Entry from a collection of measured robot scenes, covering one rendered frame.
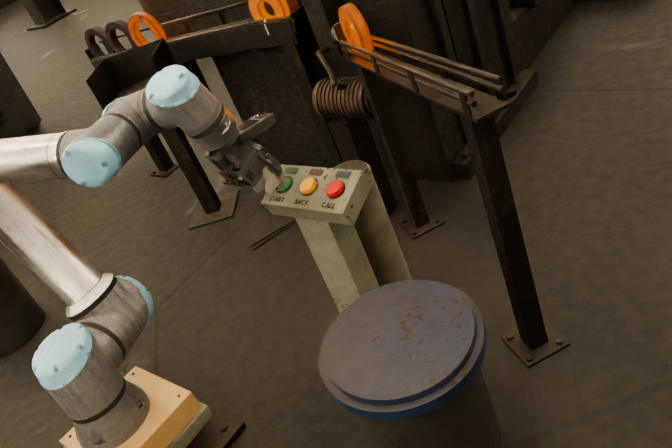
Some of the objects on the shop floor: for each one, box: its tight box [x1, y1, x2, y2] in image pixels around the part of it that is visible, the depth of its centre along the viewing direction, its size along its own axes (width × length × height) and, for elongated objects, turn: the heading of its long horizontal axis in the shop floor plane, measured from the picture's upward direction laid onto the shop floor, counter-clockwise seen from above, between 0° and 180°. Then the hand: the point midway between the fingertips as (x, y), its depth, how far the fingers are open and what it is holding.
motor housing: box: [312, 76, 397, 216], centre depth 216 cm, size 13×22×54 cm, turn 82°
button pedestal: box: [261, 164, 379, 313], centre depth 157 cm, size 16×24×62 cm, turn 82°
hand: (280, 180), depth 146 cm, fingers closed
